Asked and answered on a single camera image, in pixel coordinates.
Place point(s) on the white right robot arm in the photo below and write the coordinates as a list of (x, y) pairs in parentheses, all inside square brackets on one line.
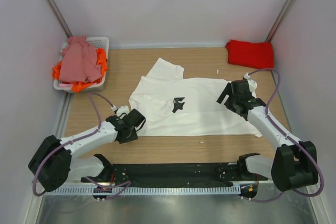
[(287, 146)]

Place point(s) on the pink t-shirt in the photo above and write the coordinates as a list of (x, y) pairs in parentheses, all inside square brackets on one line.
[(79, 61)]

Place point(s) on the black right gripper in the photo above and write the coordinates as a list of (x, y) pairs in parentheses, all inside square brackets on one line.
[(228, 91)]

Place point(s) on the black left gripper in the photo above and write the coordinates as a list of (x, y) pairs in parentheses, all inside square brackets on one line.
[(133, 136)]

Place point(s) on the orange t-shirt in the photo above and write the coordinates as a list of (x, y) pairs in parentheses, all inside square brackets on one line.
[(77, 87)]

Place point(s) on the aluminium frame rail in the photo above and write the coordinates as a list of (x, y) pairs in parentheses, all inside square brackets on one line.
[(285, 176)]

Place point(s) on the white slotted cable duct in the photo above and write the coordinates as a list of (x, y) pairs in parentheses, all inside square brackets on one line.
[(93, 190)]

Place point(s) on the folded red t-shirt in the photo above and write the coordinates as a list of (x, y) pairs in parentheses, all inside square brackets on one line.
[(248, 54)]

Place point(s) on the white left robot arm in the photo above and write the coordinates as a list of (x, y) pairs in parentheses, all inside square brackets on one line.
[(58, 161)]

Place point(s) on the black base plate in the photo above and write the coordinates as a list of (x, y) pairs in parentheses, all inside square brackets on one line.
[(192, 175)]

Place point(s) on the white printed t-shirt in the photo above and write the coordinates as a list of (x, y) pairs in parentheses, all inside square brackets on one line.
[(175, 106)]

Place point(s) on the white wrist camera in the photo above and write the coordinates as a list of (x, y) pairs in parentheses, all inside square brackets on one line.
[(252, 83), (120, 110)]

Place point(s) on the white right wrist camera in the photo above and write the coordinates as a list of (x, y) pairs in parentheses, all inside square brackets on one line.
[(252, 83)]

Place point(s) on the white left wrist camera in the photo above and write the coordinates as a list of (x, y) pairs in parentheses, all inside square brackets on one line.
[(120, 110)]

